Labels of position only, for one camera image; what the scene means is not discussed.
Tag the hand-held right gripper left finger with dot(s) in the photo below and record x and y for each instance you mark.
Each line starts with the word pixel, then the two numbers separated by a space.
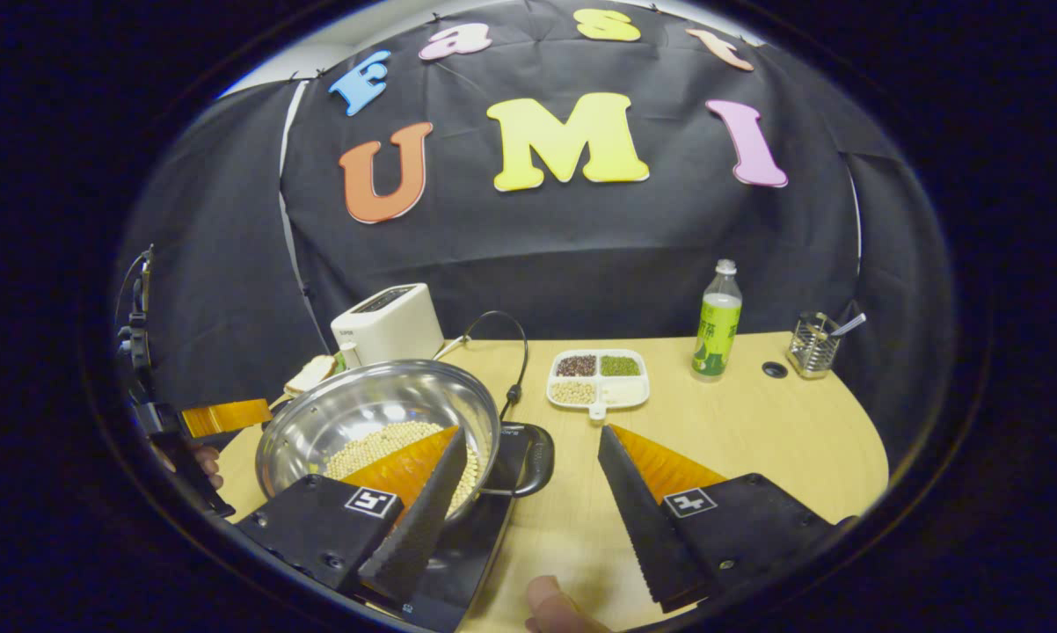
pixel 419 527

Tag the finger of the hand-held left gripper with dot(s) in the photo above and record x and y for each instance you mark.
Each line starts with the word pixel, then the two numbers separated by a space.
pixel 225 418

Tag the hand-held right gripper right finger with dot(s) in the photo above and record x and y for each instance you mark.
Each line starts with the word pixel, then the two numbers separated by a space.
pixel 643 536

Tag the black induction cooktop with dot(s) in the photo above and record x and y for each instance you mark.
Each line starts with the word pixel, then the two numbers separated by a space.
pixel 471 545

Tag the stainless steel pot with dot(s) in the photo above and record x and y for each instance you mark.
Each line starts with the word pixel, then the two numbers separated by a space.
pixel 379 396

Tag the white divided bean dish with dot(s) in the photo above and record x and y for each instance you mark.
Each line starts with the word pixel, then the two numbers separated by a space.
pixel 599 382

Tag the white toaster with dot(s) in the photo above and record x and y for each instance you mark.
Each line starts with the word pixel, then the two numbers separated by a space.
pixel 388 330

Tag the green label drink bottle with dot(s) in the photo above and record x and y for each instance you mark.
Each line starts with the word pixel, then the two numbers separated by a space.
pixel 716 334

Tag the metal spoon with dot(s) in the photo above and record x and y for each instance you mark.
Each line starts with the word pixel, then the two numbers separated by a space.
pixel 848 324

